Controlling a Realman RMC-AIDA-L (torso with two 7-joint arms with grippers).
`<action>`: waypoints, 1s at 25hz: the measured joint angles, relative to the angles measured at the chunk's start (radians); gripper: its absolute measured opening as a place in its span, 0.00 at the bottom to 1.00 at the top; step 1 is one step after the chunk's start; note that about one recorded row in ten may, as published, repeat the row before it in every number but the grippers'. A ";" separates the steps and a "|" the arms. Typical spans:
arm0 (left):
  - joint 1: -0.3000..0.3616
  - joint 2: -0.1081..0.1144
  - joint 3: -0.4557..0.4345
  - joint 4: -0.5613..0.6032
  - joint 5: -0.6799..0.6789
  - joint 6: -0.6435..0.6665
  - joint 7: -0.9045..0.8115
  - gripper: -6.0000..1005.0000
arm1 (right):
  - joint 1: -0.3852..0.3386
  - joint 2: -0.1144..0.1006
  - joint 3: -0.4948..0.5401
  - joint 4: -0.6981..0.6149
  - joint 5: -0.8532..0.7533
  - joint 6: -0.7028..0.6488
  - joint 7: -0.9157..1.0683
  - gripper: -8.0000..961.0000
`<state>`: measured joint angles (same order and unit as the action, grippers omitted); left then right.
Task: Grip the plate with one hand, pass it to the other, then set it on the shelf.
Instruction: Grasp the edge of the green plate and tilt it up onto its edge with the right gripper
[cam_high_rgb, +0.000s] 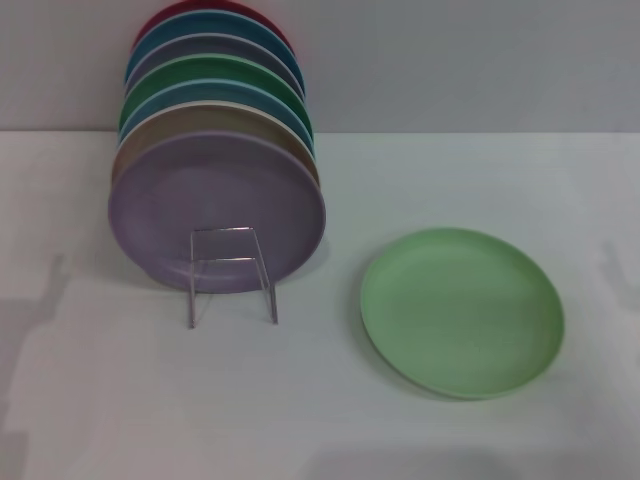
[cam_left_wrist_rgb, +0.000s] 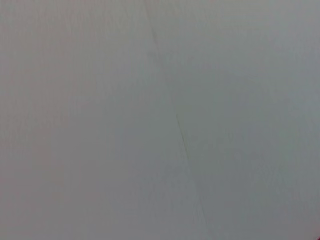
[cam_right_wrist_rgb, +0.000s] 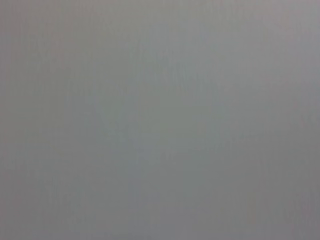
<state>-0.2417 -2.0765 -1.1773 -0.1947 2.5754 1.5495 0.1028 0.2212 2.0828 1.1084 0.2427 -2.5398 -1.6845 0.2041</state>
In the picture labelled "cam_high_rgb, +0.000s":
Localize lavender plate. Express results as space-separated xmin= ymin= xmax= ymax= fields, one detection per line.
xmin=107 ymin=130 xmax=328 ymax=295

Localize tan plate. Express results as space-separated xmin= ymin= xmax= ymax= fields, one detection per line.
xmin=110 ymin=99 xmax=321 ymax=192

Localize maroon plate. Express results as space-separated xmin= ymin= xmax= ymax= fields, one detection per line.
xmin=133 ymin=0 xmax=297 ymax=53

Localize grey purple plate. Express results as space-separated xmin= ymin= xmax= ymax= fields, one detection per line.
xmin=123 ymin=33 xmax=307 ymax=100

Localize blue plate with pale rim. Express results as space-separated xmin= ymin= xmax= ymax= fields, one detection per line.
xmin=117 ymin=77 xmax=317 ymax=152

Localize teal plate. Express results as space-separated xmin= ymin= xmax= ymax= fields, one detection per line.
xmin=124 ymin=9 xmax=306 ymax=87

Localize light green plate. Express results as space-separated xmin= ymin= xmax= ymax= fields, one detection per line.
xmin=359 ymin=225 xmax=566 ymax=402

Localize dark green plate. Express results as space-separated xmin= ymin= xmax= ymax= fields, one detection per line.
xmin=118 ymin=53 xmax=315 ymax=137

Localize metal wire plate rack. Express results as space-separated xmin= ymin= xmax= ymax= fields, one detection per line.
xmin=185 ymin=226 xmax=280 ymax=331

